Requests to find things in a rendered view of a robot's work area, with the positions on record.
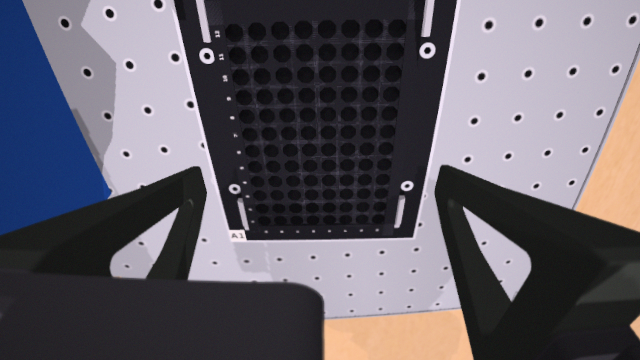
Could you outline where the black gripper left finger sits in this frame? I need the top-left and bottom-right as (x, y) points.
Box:
(0, 166), (207, 280)

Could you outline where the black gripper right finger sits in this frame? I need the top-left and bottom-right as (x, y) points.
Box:
(434, 165), (640, 360)

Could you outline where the blue bin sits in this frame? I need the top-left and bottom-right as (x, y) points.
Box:
(0, 0), (112, 235)

